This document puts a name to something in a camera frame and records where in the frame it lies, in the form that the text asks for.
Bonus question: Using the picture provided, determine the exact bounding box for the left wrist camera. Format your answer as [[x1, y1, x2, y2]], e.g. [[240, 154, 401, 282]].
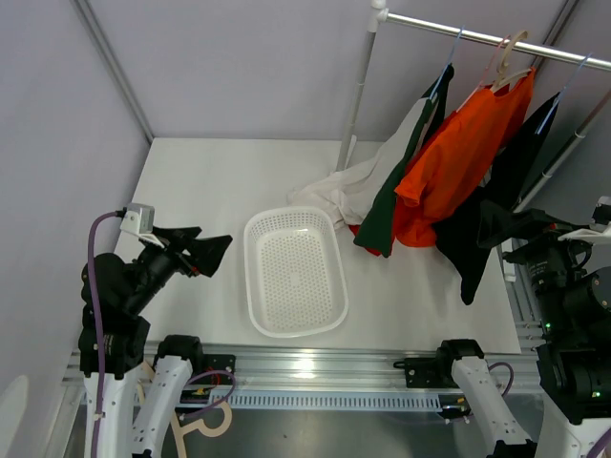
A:
[[119, 202, 163, 247]]

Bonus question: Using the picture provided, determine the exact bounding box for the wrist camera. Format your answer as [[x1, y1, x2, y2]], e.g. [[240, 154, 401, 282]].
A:
[[558, 195, 611, 242], [119, 202, 163, 247]]

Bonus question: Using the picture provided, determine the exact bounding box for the white perforated plastic basket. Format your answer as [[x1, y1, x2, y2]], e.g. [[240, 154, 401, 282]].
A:
[[243, 206, 348, 339]]

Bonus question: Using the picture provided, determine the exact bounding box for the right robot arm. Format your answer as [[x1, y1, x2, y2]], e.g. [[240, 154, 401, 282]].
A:
[[434, 232, 610, 457]]

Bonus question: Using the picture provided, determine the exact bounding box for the dark green t shirt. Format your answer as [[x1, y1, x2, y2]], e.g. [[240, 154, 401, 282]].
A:
[[352, 64, 455, 259]]

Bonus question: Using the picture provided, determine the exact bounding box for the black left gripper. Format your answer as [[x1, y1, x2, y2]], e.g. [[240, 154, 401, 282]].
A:
[[124, 224, 231, 312]]

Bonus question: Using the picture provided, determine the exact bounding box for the orange t shirt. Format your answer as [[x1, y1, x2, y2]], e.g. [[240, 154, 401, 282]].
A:
[[392, 70, 535, 247]]

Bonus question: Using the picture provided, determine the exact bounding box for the pink wire hanger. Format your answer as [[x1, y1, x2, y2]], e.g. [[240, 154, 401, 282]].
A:
[[456, 34, 511, 113]]

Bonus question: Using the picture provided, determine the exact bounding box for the white t shirt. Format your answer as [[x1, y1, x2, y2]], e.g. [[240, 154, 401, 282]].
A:
[[287, 98, 427, 229]]

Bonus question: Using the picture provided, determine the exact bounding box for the light blue wire hanger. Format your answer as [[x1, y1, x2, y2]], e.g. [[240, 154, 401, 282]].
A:
[[535, 52, 593, 135]]

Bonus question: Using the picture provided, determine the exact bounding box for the aluminium mounting rail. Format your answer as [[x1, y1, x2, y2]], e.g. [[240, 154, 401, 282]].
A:
[[61, 341, 564, 414]]

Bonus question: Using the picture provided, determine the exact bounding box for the red t shirt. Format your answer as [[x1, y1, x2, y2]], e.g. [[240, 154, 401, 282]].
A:
[[348, 225, 364, 245]]

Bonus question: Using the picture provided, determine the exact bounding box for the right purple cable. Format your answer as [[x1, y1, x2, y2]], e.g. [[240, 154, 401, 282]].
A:
[[486, 361, 516, 397]]

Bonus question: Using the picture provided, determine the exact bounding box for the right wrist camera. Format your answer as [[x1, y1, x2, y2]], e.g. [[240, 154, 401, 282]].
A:
[[558, 195, 611, 242]]

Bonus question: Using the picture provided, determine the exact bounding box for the beige wooden hanger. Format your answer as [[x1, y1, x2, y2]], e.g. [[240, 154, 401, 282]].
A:
[[490, 30, 532, 94]]

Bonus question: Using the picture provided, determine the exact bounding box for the metal clothes rack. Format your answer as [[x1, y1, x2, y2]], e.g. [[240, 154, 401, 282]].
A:
[[336, 1, 610, 211]]

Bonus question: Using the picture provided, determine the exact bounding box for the black t shirt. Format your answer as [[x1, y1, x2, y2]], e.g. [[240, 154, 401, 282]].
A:
[[433, 93, 561, 305]]

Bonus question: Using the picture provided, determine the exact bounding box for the beige hanger on floor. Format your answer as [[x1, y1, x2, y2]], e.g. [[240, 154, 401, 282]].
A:
[[132, 356, 237, 457]]

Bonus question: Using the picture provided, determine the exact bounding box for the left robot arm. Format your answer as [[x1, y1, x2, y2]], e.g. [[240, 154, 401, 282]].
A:
[[78, 227, 233, 457]]

